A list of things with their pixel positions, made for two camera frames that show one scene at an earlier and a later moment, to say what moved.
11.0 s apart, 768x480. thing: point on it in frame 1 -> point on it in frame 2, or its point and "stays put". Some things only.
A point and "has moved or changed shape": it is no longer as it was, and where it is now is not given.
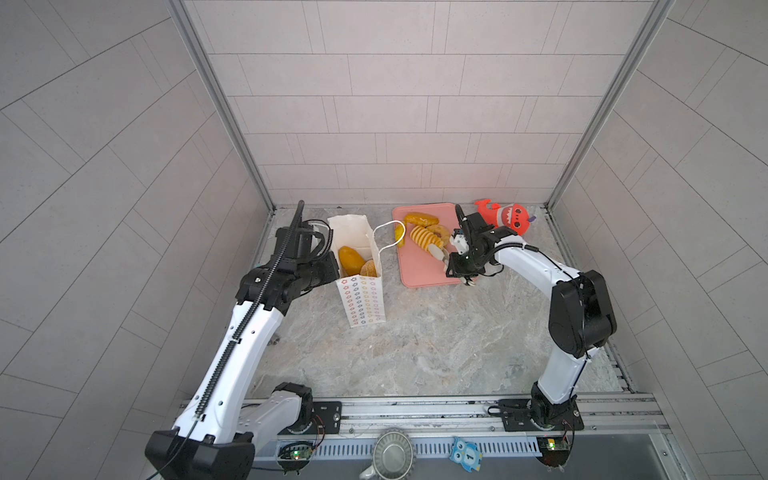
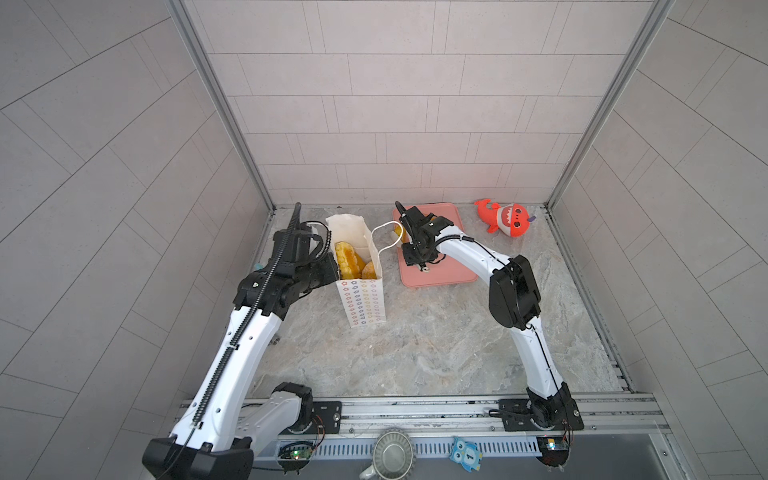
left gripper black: [330, 266] stays put
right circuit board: [555, 450] stays put
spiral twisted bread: [424, 237] has moved or changed shape
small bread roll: [368, 269] stays put
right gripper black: [456, 269] -> [407, 256]
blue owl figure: [467, 454] stays put
